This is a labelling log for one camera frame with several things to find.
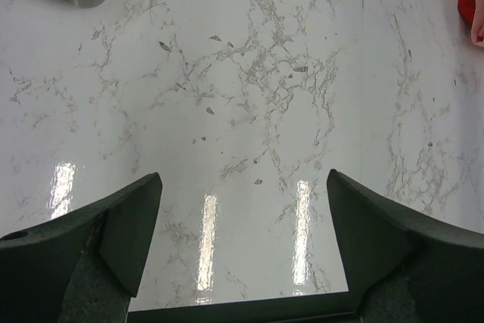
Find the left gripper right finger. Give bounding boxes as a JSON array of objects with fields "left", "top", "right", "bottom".
[{"left": 327, "top": 169, "right": 483, "bottom": 322}]

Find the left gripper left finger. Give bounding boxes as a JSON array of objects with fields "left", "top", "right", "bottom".
[{"left": 1, "top": 172, "right": 163, "bottom": 322}]

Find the pink folded t shirt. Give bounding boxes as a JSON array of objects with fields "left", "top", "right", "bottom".
[{"left": 471, "top": 0, "right": 484, "bottom": 47}]

